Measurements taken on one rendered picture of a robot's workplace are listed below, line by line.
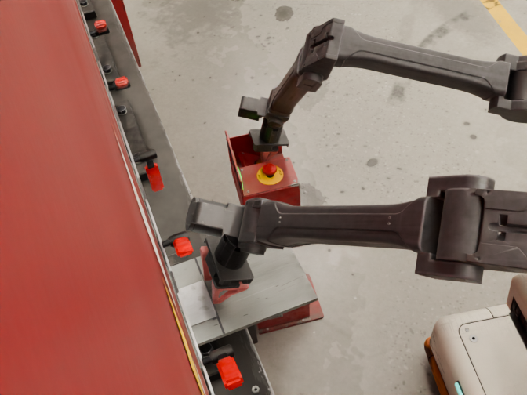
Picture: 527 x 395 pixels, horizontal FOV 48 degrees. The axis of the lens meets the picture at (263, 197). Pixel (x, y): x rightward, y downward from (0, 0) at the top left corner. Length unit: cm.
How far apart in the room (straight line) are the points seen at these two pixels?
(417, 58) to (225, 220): 44
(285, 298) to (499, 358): 96
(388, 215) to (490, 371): 126
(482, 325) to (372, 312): 46
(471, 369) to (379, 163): 114
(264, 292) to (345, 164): 163
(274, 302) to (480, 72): 55
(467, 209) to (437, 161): 212
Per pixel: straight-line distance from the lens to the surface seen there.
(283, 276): 113
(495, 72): 113
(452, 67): 110
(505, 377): 190
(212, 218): 94
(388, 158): 272
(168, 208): 143
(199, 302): 112
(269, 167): 157
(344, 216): 74
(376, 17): 359
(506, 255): 61
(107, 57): 189
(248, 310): 110
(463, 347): 191
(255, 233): 88
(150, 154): 103
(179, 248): 80
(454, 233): 62
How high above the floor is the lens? 195
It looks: 50 degrees down
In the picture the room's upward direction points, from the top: 6 degrees counter-clockwise
